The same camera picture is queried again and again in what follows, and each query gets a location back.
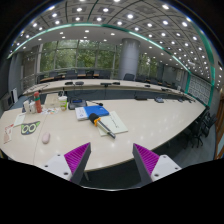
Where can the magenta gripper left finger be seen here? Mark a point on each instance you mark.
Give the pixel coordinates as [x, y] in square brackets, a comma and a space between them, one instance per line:
[70, 166]

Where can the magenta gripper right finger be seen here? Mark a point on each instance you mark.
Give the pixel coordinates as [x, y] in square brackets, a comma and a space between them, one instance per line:
[151, 166]

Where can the pink computer mouse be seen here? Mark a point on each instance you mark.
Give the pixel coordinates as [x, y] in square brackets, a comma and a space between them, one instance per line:
[46, 138]

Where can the black yellow handheld tool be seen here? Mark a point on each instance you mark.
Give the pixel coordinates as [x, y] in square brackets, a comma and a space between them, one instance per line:
[96, 120]

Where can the pale green paper sheet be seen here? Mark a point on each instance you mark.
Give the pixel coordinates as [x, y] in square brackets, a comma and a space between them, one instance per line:
[114, 123]

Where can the blue notebook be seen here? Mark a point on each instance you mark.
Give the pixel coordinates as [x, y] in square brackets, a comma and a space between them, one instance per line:
[97, 109]

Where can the grey desk telephone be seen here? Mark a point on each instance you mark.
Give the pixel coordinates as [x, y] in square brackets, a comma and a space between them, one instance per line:
[75, 103]

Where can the white cup green label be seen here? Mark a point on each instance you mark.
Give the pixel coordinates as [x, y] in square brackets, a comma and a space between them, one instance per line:
[63, 102]

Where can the black office chair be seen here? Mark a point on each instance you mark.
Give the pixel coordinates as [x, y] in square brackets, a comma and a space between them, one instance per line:
[201, 127]

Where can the red drink bottle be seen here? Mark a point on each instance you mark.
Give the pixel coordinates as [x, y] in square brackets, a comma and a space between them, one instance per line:
[37, 102]

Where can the white paper sheet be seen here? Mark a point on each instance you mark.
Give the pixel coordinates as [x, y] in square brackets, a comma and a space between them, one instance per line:
[19, 119]

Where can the red white leaflet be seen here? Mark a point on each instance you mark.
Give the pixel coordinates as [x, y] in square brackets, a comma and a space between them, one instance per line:
[8, 133]

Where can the white small bottle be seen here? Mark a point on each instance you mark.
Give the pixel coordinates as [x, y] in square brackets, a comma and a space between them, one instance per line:
[26, 106]

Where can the grey round pillar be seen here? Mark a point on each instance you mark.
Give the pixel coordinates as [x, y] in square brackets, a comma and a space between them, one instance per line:
[128, 61]

